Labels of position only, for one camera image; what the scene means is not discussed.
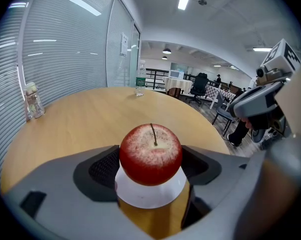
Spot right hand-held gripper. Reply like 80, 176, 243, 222
228, 38, 301, 150

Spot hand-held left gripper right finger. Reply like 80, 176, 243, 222
155, 145, 252, 240

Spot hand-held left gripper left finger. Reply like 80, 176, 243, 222
1, 145, 156, 240

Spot red apple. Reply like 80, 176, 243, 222
119, 123, 184, 187

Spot white plate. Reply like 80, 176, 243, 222
114, 163, 187, 209

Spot person's right hand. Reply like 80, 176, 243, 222
240, 117, 254, 130

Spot grey chair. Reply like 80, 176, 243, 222
211, 91, 238, 137

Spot person's black trouser legs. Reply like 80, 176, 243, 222
226, 118, 251, 147

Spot checked tablecloth table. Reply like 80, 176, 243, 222
204, 84, 238, 110

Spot black office chair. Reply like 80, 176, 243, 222
187, 72, 209, 107

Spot cream tablecloth table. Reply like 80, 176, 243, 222
162, 76, 193, 95

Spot brown wooden chair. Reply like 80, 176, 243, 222
166, 87, 183, 100

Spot white microwave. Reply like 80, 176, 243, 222
168, 69, 185, 80

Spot clear green lid drink bottle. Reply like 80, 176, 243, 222
23, 81, 46, 120

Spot black railing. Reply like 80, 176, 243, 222
145, 68, 170, 90

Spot clear green label water bottle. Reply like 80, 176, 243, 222
134, 60, 147, 97

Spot white paper notice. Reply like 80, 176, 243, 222
119, 32, 129, 57

